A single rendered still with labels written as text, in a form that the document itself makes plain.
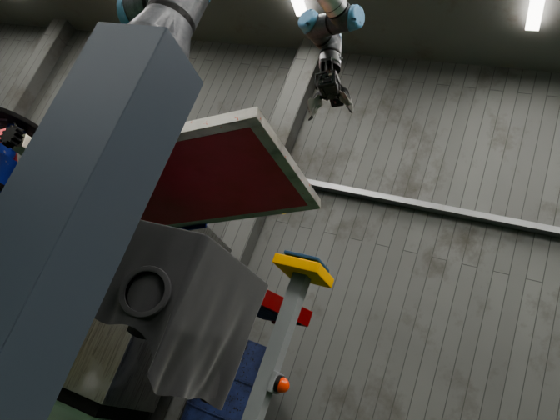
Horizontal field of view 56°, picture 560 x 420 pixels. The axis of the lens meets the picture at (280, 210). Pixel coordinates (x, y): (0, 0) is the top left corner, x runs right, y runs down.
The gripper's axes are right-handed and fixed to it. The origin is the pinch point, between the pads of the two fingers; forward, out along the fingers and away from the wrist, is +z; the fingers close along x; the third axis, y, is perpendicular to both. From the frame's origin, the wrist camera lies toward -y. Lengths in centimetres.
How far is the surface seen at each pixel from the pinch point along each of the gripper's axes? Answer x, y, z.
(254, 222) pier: -182, -318, -126
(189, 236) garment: -32, 22, 48
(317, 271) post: 3, 18, 60
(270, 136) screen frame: -12.1, 19.3, 17.3
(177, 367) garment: -39, 10, 81
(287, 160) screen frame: -12.1, 5.6, 17.4
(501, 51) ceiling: 80, -333, -303
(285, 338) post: -6, 14, 75
